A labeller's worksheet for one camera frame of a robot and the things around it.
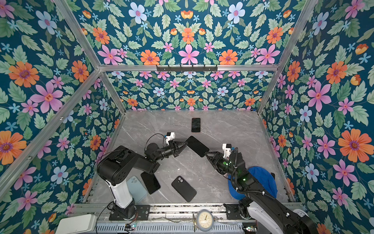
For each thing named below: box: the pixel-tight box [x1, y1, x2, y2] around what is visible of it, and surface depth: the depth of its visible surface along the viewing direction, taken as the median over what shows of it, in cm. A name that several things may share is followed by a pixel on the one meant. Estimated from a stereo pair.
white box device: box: [55, 214, 97, 234], surface depth 68 cm
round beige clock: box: [196, 209, 215, 233], surface depth 70 cm
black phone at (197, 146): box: [185, 135, 210, 158], surface depth 82 cm
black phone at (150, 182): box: [140, 172, 161, 195], surface depth 86 cm
